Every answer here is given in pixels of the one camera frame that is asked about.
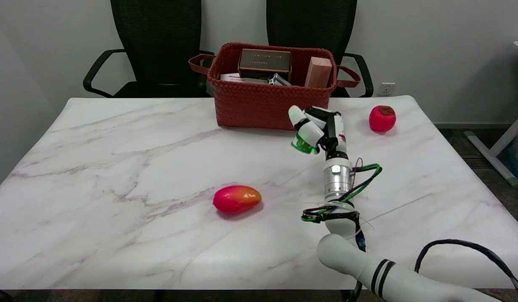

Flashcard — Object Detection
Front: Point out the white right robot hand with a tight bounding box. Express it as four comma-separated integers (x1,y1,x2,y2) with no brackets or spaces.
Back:
288,105,349,159

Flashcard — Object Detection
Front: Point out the green gum jar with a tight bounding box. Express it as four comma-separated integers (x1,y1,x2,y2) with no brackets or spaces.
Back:
291,138,319,155

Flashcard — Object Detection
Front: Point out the brown woven storage basket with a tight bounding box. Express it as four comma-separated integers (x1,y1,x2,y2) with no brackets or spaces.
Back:
189,42,361,130

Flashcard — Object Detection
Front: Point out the red toy persimmon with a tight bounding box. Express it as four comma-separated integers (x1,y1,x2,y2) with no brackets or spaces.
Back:
369,105,397,133

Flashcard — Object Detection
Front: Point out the light wooden block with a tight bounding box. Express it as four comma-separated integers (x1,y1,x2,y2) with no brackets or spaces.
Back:
304,57,332,89

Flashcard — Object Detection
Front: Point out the dark brown rectangular box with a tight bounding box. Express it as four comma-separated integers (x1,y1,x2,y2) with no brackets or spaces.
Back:
238,49,292,82

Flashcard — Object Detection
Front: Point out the black mesh office chair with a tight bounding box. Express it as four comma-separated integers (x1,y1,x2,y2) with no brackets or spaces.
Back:
266,0,374,98
83,0,214,99

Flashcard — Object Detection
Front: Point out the white flat box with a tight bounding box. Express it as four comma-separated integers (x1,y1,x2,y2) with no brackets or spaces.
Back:
220,73,269,84

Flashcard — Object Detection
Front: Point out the red yellow toy mango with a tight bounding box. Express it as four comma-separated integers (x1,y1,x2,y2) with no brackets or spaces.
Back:
212,185,262,214

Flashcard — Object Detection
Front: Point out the white desk with legs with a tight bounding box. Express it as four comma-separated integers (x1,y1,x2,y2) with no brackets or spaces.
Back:
464,40,518,188

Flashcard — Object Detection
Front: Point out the green black cable bundle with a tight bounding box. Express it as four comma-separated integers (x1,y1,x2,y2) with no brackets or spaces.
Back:
301,158,383,252

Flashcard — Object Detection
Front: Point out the black looping robot cable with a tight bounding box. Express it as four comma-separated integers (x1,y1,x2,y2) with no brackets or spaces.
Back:
415,239,518,301

